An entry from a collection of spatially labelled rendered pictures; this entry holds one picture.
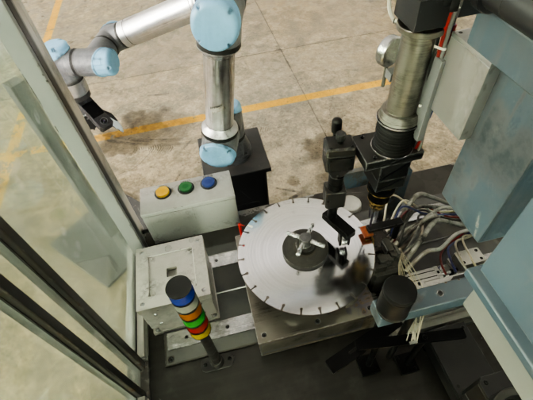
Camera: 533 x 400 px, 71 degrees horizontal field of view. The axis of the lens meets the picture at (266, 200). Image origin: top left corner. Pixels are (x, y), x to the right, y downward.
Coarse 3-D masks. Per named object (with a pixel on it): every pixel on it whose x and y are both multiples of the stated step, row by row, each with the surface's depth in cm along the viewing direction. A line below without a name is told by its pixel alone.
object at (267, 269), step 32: (256, 224) 97; (288, 224) 97; (320, 224) 96; (352, 224) 95; (256, 256) 91; (352, 256) 89; (256, 288) 86; (288, 288) 85; (320, 288) 85; (352, 288) 84
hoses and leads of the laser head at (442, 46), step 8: (392, 16) 54; (448, 16) 50; (448, 24) 51; (456, 24) 51; (448, 32) 51; (440, 40) 53; (448, 40) 53; (440, 48) 53; (432, 56) 55; (440, 56) 54; (432, 112) 63; (416, 144) 69
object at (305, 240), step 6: (312, 228) 89; (288, 234) 89; (294, 234) 88; (306, 234) 88; (300, 240) 87; (306, 240) 87; (312, 240) 87; (300, 246) 86; (306, 246) 88; (324, 246) 86; (300, 252) 85
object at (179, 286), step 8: (176, 280) 65; (184, 280) 65; (168, 288) 64; (176, 288) 64; (184, 288) 64; (192, 288) 65; (168, 296) 63; (176, 296) 63; (184, 296) 63; (192, 296) 65; (176, 304) 64; (184, 304) 64
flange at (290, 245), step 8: (296, 232) 94; (304, 232) 94; (312, 232) 93; (288, 240) 92; (296, 240) 92; (320, 240) 92; (288, 248) 91; (296, 248) 90; (304, 248) 89; (312, 248) 88; (320, 248) 90; (288, 256) 89; (296, 256) 89; (304, 256) 89; (312, 256) 89; (320, 256) 89; (296, 264) 88; (304, 264) 88; (312, 264) 88; (320, 264) 88
